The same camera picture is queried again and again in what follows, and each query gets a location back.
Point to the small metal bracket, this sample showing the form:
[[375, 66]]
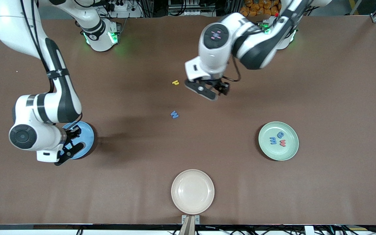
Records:
[[184, 218]]

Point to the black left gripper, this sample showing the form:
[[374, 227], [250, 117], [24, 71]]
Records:
[[220, 86]]

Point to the yellow post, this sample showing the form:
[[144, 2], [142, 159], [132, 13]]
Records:
[[353, 5]]

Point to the yellow lowercase foam letter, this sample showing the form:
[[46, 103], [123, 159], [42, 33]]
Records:
[[176, 83]]

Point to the background electronics unit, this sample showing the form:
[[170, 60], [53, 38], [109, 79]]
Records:
[[191, 12]]

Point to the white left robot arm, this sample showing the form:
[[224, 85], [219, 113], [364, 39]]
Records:
[[211, 55]]

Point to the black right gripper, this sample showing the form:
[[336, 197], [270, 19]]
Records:
[[70, 135]]

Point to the white power strip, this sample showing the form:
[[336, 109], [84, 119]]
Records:
[[132, 13]]

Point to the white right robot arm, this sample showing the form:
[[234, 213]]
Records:
[[11, 26]]

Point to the blue uppercase M letter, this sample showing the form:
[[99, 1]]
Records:
[[174, 115]]

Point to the blue lowercase m letter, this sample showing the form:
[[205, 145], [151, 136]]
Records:
[[273, 141]]

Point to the green plate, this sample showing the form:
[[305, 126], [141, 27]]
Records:
[[282, 153]]

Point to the orange object pile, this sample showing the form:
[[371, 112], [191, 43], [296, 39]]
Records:
[[256, 5]]

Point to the red lowercase w letter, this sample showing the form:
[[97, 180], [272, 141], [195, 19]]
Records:
[[283, 143]]

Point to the blue lowercase e letter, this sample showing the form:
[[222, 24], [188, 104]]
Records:
[[281, 134]]

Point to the blue plate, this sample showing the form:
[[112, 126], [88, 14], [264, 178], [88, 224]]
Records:
[[85, 143]]

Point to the beige plate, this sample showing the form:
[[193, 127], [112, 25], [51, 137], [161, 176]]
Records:
[[193, 192]]

